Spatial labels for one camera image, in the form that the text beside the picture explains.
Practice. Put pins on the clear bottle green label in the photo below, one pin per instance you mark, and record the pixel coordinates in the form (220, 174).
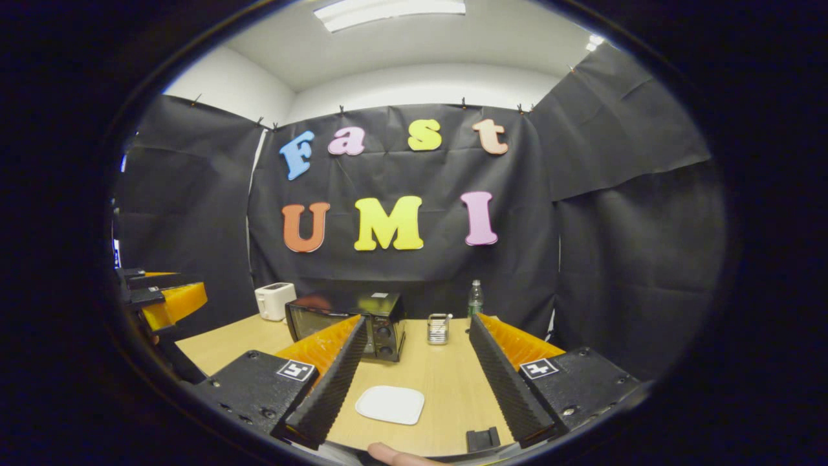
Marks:
(475, 303)

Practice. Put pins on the black backdrop cloth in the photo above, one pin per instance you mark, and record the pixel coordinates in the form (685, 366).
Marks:
(414, 175)

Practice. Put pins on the small black block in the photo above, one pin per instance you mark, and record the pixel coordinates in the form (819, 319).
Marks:
(482, 440)

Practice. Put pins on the white and blue panel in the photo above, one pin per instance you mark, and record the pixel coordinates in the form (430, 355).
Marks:
(119, 252)

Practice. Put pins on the small ceiling light panel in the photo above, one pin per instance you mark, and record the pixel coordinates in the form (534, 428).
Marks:
(594, 43)

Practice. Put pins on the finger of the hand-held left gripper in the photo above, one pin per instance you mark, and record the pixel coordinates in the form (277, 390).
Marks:
(155, 281)
(178, 301)

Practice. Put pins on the large ceiling light panel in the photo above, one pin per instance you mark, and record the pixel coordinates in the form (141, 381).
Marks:
(388, 14)

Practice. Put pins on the white square plate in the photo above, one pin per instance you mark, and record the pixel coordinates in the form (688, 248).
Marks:
(390, 406)

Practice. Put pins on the white toaster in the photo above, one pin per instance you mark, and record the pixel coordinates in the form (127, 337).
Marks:
(275, 302)

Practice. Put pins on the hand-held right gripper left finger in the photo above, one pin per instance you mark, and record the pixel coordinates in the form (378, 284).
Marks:
(330, 391)

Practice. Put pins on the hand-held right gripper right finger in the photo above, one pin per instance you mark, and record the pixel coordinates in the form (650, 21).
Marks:
(508, 382)

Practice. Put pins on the black electric oven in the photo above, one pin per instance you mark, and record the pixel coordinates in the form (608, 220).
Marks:
(385, 323)

